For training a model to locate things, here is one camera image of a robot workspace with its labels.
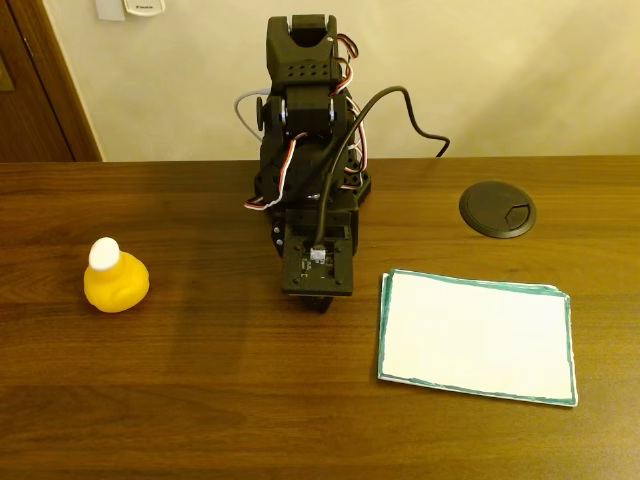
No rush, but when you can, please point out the yellow duck toy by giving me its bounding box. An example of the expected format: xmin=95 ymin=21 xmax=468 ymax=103
xmin=82 ymin=236 xmax=151 ymax=314

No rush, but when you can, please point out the white paper with green border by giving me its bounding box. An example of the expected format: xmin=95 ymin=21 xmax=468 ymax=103
xmin=376 ymin=268 xmax=579 ymax=408

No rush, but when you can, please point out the brown wooden door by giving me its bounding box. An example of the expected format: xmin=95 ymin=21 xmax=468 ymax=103
xmin=0 ymin=0 xmax=105 ymax=163

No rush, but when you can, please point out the black camera mount with board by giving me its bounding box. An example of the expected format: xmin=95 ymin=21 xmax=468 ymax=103
xmin=278 ymin=208 xmax=359 ymax=298

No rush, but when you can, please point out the red white black servo wire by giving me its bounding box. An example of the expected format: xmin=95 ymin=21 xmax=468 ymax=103
xmin=243 ymin=131 xmax=309 ymax=212

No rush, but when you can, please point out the black camera cable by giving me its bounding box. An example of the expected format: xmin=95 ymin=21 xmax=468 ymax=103
xmin=312 ymin=85 xmax=451 ymax=251

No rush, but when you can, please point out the grey cable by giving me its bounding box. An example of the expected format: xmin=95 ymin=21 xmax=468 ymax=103
xmin=233 ymin=87 xmax=272 ymax=141

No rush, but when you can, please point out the black round cable grommet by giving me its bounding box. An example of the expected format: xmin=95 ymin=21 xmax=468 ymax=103
xmin=458 ymin=180 xmax=538 ymax=239

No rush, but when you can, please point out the white wall device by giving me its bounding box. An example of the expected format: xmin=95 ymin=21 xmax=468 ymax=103
xmin=121 ymin=0 xmax=166 ymax=17

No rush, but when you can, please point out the white wall switch plate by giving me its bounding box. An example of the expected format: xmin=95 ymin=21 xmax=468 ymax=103
xmin=94 ymin=0 xmax=126 ymax=22

